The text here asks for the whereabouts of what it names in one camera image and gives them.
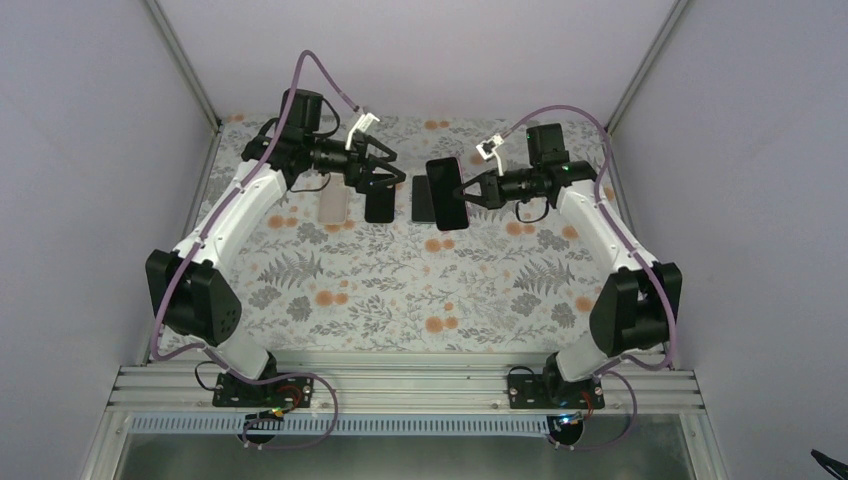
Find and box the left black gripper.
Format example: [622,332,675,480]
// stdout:
[304,132,404,194]

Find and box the black phone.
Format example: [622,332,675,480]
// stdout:
[425,157,469,231]

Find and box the black phone case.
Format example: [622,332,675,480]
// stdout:
[364,186,396,224]

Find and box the dark green smartphone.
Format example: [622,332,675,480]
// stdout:
[411,175,436,224]

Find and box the translucent pink phone case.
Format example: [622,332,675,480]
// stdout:
[317,174,349,225]

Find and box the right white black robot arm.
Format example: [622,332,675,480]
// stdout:
[453,123,682,407]

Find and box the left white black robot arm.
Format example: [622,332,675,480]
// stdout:
[145,89,406,405]

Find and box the floral patterned table mat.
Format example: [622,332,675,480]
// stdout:
[162,113,664,354]

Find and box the black object at corner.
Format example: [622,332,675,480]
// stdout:
[810,449,848,480]

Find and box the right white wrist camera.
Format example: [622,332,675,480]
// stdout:
[475,133,505,177]

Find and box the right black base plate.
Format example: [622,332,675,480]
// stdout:
[506,370,605,410]

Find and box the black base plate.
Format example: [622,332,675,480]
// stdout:
[506,370,605,410]
[212,374,314,409]

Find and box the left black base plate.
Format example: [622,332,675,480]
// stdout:
[212,374,314,409]

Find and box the aluminium rail frame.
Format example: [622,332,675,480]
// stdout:
[83,352,726,479]

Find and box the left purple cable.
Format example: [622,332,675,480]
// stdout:
[146,50,366,453]

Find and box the slotted grey cable duct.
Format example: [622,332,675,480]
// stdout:
[128,412,549,437]

